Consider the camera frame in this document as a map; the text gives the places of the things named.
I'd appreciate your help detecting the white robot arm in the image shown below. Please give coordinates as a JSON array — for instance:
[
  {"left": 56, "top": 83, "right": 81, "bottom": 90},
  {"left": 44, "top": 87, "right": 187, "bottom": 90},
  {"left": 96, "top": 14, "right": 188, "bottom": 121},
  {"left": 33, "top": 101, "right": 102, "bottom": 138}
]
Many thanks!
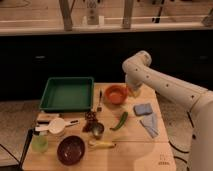
[{"left": 122, "top": 50, "right": 213, "bottom": 171}]

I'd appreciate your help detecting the red orange bowl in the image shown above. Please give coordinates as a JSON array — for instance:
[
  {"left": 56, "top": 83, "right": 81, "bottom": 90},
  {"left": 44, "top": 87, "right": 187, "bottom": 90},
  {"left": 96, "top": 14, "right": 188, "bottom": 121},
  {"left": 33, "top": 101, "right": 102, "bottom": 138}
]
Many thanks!
[{"left": 104, "top": 85, "right": 127, "bottom": 105}]

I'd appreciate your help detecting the dark purple bowl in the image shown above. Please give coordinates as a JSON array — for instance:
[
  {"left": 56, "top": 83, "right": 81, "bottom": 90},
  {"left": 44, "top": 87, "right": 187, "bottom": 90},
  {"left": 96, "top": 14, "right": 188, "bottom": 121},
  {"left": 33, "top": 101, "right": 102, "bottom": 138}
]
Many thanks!
[{"left": 57, "top": 136, "right": 85, "bottom": 166}]

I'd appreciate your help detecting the blue sponge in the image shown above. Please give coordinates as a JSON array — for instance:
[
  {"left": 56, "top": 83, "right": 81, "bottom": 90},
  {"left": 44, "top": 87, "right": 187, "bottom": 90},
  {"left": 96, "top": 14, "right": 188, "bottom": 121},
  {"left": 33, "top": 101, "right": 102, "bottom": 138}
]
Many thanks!
[{"left": 133, "top": 103, "right": 153, "bottom": 116}]

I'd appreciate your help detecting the green chili pepper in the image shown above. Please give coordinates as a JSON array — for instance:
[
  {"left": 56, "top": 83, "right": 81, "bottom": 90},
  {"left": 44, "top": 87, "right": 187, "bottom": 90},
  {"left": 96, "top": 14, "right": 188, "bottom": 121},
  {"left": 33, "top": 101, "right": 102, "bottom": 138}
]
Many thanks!
[{"left": 110, "top": 112, "right": 128, "bottom": 131}]

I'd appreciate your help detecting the light blue cloth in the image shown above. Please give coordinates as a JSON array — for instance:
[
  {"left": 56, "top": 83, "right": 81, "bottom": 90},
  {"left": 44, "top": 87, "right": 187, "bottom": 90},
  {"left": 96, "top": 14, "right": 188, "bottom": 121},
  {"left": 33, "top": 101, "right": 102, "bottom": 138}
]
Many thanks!
[{"left": 140, "top": 113, "right": 158, "bottom": 138}]

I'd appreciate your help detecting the brown grape bunch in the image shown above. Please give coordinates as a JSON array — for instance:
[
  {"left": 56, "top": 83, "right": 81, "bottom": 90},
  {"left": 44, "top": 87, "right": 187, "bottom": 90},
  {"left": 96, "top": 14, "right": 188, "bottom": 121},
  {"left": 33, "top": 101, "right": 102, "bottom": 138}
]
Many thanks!
[{"left": 82, "top": 111, "right": 98, "bottom": 132}]

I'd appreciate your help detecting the small metal cup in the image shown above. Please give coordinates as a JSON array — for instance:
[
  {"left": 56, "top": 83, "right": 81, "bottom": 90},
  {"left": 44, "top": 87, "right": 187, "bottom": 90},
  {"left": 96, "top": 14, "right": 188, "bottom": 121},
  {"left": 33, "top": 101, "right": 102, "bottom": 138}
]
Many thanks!
[{"left": 91, "top": 123, "right": 104, "bottom": 139}]

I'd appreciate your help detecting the yellow banana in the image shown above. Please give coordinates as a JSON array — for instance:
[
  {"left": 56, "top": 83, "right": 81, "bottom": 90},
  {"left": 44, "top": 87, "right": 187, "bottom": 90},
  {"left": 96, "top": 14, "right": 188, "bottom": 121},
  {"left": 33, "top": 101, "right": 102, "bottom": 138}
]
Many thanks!
[{"left": 88, "top": 140, "right": 116, "bottom": 148}]

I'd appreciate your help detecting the green plastic tray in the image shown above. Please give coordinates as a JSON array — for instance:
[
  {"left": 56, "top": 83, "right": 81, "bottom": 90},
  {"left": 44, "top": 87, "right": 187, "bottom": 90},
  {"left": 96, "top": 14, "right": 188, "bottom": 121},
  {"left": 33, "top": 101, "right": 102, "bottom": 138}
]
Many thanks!
[{"left": 40, "top": 77, "right": 94, "bottom": 112}]

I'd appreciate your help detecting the green transparent cup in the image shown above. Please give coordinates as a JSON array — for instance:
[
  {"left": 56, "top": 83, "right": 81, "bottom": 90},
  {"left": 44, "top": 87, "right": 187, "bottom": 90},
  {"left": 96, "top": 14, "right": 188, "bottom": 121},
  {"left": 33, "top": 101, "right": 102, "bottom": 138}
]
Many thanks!
[{"left": 31, "top": 134, "right": 48, "bottom": 153}]

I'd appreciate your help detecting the black power cable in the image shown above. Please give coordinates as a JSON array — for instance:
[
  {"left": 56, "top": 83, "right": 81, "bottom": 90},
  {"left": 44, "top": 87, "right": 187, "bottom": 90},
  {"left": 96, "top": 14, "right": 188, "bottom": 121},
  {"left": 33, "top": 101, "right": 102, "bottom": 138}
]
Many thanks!
[{"left": 168, "top": 111, "right": 194, "bottom": 168}]

